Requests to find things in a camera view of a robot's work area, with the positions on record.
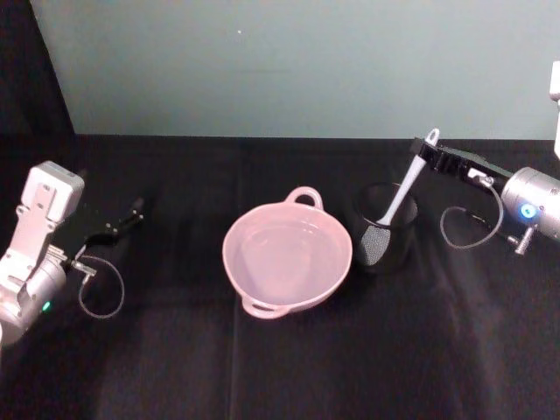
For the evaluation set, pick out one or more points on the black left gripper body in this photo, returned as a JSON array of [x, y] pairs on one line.
[[83, 221]]

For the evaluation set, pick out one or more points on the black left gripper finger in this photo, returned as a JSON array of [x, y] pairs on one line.
[[114, 233], [133, 206]]

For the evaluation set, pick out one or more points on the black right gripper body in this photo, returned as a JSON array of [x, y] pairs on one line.
[[466, 164]]

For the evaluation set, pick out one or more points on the black mesh utensil cup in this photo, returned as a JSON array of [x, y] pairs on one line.
[[400, 245]]

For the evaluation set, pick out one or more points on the black table cloth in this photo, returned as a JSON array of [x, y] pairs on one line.
[[280, 363]]

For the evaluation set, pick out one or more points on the plain pale wall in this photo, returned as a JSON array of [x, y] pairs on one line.
[[280, 65]]

